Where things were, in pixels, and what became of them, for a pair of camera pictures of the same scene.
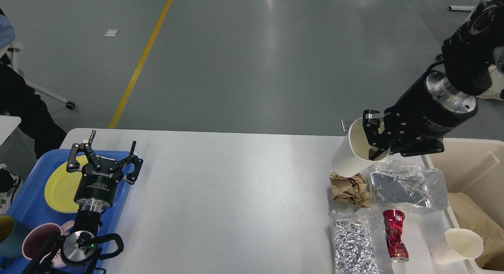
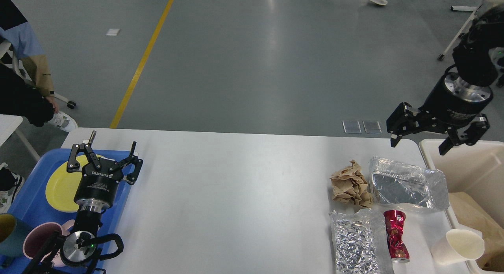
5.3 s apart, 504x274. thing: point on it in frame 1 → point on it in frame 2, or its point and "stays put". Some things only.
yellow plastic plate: (62, 186) stays put
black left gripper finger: (73, 164) stays put
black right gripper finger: (379, 142) → (401, 121)
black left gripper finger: (131, 178) stays put
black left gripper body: (97, 189) stays put
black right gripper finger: (406, 150) → (480, 126)
